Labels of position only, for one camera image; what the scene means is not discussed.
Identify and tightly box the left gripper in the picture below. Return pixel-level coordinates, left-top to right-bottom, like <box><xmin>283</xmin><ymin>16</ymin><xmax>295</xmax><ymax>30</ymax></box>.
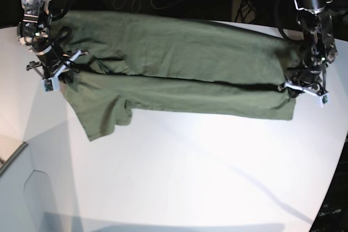
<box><xmin>277</xmin><ymin>67</ymin><xmax>328</xmax><ymax>96</ymax></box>

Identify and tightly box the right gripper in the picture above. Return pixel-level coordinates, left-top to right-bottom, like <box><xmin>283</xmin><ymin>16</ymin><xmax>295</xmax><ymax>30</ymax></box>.
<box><xmin>26</xmin><ymin>49</ymin><xmax>89</xmax><ymax>80</ymax></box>

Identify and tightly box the olive green t-shirt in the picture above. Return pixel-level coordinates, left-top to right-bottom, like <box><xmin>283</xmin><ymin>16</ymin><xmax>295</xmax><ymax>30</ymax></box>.
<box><xmin>51</xmin><ymin>11</ymin><xmax>299</xmax><ymax>141</ymax></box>

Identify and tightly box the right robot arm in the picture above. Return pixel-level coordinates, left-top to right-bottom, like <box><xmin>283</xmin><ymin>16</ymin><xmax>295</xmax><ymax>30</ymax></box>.
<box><xmin>17</xmin><ymin>0</ymin><xmax>79</xmax><ymax>80</ymax></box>

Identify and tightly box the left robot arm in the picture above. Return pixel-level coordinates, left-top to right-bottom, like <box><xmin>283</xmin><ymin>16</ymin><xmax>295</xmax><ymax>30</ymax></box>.
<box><xmin>274</xmin><ymin>0</ymin><xmax>338</xmax><ymax>98</ymax></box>

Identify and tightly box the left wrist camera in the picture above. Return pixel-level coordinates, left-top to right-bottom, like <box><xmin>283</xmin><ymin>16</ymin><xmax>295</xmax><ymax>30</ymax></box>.
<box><xmin>317</xmin><ymin>91</ymin><xmax>330</xmax><ymax>108</ymax></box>

